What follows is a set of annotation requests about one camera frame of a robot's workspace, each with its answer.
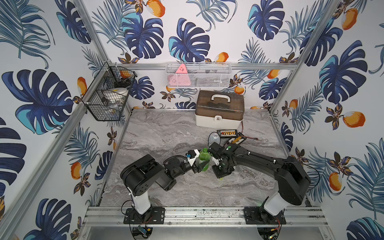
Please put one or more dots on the front yellow connector board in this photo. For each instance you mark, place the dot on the front yellow connector board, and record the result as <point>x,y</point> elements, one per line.
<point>237,140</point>

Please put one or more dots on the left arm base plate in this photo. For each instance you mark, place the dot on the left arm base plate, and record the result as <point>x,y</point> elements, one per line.
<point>144,216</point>

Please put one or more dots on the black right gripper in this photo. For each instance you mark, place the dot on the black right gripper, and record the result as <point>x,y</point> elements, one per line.
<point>218,174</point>

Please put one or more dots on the brown lid storage box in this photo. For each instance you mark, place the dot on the brown lid storage box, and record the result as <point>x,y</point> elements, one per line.
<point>219,111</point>

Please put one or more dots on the black wire basket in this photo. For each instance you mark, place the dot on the black wire basket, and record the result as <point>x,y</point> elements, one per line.
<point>109,93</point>

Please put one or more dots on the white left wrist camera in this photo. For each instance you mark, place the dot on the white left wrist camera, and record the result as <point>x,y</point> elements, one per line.
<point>192,155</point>

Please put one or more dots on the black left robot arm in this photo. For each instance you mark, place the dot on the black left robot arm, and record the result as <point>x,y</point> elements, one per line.
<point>139,176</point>

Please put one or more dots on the aluminium front rail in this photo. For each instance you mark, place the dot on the aluminium front rail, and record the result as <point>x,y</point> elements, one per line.
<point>206,217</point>

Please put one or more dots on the pink triangle card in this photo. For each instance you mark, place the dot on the pink triangle card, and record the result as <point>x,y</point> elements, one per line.
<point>180,78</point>

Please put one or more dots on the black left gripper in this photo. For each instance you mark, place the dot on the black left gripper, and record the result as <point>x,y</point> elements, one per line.
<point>197,166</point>

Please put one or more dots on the green plastic bottle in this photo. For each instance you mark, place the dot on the green plastic bottle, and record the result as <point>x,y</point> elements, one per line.
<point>204,155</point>

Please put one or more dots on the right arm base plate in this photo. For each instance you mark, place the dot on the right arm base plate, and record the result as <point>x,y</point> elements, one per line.
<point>258,216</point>

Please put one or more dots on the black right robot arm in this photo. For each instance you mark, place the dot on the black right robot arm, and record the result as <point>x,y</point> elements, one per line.
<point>293,181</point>

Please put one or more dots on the clear plastic water bottle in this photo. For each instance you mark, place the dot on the clear plastic water bottle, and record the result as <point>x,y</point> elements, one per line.
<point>214,138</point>

